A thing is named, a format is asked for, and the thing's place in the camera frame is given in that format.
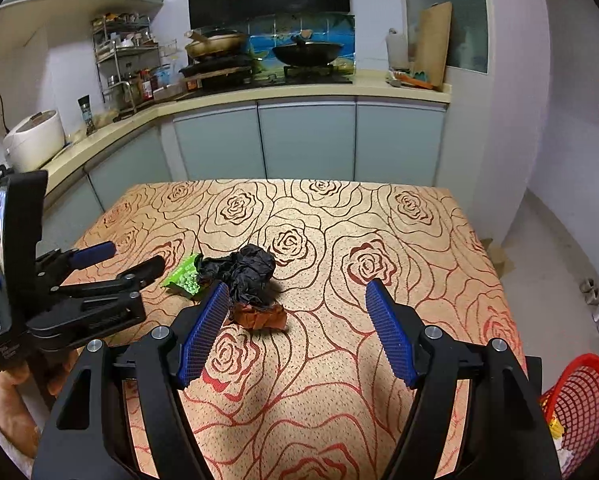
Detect black portable stove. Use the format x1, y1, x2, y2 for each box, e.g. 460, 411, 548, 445
178, 57, 254, 92

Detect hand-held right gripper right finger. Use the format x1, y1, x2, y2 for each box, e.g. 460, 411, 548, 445
365, 280, 563, 480

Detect blue scenic backsplash panel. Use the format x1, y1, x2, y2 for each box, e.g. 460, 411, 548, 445
247, 12, 356, 73

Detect red plastic mesh basket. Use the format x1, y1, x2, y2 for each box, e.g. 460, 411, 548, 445
538, 353, 599, 480

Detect metal spice rack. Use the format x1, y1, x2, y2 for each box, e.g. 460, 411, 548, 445
90, 12, 161, 106

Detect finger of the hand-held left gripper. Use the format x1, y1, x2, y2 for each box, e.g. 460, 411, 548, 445
60, 255, 167, 301
36, 241, 117, 281

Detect green snack packet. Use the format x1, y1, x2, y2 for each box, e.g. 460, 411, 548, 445
160, 253, 204, 302

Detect white plastic bag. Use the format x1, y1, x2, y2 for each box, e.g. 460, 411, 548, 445
554, 440, 577, 467

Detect beige kitchen countertop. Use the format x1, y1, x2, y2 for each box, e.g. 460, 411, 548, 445
0, 82, 453, 271

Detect orange brown wrapper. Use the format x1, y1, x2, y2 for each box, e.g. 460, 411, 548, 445
228, 301, 288, 332

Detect black gas stove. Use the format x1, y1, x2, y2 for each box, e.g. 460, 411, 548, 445
172, 67, 355, 93

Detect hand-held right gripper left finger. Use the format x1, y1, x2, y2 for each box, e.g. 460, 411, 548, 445
32, 280, 230, 480

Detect white rice cooker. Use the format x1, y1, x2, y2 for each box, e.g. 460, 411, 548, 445
3, 110, 66, 172

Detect wooden cutting board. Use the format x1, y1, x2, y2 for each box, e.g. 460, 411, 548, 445
415, 1, 453, 87

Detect grey shoe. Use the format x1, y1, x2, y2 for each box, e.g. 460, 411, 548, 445
579, 277, 599, 307

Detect rose patterned tablecloth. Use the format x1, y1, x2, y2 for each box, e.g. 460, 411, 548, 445
54, 177, 543, 480

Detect person's left hand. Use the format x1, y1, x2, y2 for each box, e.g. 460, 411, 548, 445
0, 350, 80, 471

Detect orange teal kitchen item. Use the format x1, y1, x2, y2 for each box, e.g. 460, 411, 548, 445
386, 71, 439, 92

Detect black wok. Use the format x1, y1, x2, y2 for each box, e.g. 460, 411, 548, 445
272, 30, 345, 68

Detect black plastic bag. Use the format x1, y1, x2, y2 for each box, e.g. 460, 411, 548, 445
200, 243, 276, 306

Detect golden frying pan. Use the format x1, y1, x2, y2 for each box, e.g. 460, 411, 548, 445
184, 29, 249, 59

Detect grey base cabinets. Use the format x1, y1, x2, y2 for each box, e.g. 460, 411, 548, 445
0, 99, 449, 291

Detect black lid spice jar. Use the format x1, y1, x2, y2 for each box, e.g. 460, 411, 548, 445
78, 96, 98, 136

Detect frosted glass panel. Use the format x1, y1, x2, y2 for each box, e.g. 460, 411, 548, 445
401, 0, 489, 75

